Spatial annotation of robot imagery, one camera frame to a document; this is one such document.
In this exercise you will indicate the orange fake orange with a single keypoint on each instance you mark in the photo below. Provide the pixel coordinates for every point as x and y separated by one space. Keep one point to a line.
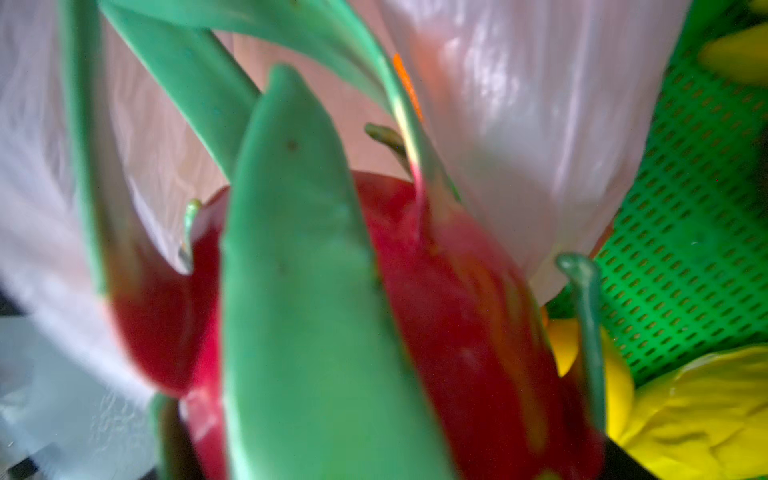
407 84

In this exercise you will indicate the green plastic perforated basket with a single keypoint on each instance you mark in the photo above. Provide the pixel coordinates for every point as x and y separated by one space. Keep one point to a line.
685 270

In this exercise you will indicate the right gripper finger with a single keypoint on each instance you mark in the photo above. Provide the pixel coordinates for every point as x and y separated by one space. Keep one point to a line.
619 465

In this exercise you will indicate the small yellow fake banana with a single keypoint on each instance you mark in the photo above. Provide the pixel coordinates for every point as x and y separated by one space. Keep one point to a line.
620 387

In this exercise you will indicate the yellow fake banana bunch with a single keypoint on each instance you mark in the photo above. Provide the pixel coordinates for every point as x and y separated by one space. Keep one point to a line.
706 419

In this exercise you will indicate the pink printed plastic bag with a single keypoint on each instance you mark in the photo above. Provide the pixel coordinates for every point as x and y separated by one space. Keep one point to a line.
537 110

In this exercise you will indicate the red fake dragon fruit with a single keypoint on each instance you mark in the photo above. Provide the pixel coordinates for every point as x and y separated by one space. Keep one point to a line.
344 317

